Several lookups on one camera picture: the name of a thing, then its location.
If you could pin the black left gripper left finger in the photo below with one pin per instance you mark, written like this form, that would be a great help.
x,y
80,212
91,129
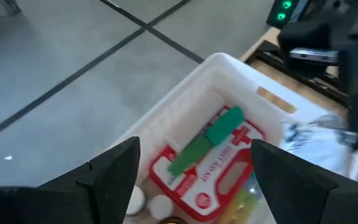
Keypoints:
x,y
110,186

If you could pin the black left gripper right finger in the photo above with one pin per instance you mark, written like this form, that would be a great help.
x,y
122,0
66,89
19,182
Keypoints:
x,y
297,193

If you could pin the clear vitamin bottle white cap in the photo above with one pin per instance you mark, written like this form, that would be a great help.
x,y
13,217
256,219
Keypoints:
x,y
136,199

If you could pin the white wet wipes pack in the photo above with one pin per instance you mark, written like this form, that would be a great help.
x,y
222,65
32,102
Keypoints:
x,y
315,146

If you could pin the small white pill bottle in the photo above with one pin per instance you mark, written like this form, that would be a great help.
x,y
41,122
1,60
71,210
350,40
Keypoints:
x,y
161,207

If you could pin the rainbow weekly pill organizer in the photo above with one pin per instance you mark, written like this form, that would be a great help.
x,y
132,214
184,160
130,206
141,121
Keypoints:
x,y
241,202

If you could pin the red first aid kit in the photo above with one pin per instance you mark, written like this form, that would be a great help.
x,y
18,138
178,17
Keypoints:
x,y
210,186

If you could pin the white perforated plastic basket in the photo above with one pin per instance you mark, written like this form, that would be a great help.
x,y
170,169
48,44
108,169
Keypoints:
x,y
228,74

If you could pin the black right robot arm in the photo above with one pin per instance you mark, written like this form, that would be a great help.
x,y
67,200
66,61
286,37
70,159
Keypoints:
x,y
283,11

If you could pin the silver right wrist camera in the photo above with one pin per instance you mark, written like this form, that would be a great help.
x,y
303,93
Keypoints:
x,y
312,54

